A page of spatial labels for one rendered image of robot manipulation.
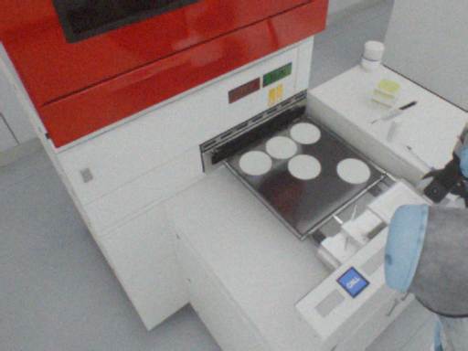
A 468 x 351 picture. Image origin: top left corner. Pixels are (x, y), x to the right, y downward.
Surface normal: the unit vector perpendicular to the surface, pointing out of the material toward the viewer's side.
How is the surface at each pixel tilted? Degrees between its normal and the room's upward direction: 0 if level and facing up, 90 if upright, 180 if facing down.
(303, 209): 0
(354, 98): 0
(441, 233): 28
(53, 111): 90
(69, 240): 0
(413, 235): 37
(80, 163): 90
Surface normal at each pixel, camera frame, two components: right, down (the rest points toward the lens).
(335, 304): 0.01, -0.71
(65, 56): 0.63, 0.55
